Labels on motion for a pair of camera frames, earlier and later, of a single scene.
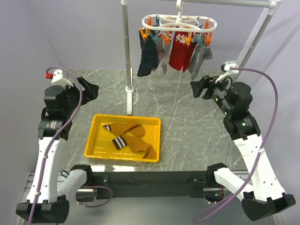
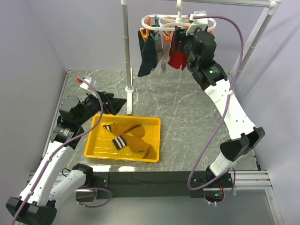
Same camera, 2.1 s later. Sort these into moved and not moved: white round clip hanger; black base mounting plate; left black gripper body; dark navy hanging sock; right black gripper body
Moved: left black gripper body; right black gripper body
Not moved: black base mounting plate; dark navy hanging sock; white round clip hanger
